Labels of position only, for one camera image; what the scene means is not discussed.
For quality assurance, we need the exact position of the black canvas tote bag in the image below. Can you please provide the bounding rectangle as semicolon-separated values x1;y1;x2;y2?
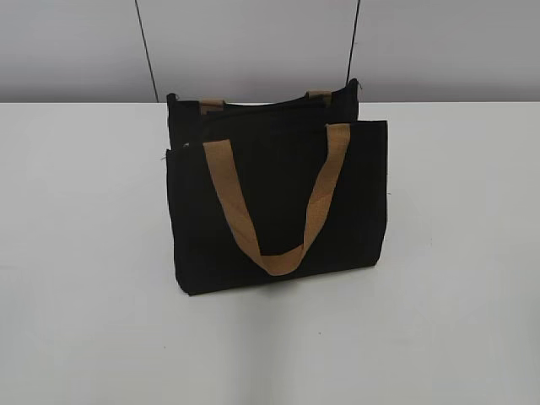
165;79;388;295

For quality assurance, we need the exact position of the tan front bag handle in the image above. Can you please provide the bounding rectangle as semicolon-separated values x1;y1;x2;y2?
203;124;351;276

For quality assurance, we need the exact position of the tan bag handle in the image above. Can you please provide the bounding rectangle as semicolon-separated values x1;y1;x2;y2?
198;90;332;116
203;124;351;276

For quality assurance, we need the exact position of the tan rear bag handle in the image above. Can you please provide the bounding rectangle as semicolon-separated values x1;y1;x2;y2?
198;90;332;116

